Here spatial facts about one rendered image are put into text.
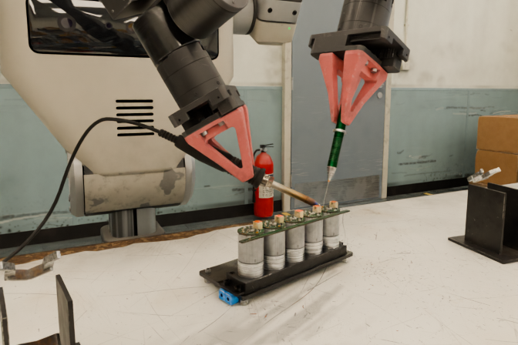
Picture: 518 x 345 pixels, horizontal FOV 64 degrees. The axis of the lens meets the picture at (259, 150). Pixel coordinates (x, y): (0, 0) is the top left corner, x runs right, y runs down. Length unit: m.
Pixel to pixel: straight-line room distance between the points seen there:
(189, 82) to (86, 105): 0.30
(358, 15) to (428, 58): 3.79
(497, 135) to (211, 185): 2.50
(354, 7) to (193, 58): 0.19
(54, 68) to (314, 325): 0.53
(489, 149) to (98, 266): 3.90
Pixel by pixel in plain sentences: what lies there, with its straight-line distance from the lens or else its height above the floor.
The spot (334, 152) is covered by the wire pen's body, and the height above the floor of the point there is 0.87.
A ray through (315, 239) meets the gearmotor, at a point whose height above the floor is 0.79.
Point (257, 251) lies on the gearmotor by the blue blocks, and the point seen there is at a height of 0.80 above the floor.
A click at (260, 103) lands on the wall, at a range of 3.21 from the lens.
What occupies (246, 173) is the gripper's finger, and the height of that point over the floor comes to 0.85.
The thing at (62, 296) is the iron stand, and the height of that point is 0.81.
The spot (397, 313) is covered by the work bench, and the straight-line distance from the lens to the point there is 0.40.
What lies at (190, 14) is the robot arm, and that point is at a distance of 0.42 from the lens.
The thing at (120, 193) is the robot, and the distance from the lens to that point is 0.74.
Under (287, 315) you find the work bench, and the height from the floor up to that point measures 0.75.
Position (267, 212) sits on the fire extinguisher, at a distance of 3.15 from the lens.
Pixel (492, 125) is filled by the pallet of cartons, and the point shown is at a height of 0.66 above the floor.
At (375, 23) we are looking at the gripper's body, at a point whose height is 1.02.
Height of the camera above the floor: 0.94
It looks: 8 degrees down
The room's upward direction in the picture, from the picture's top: straight up
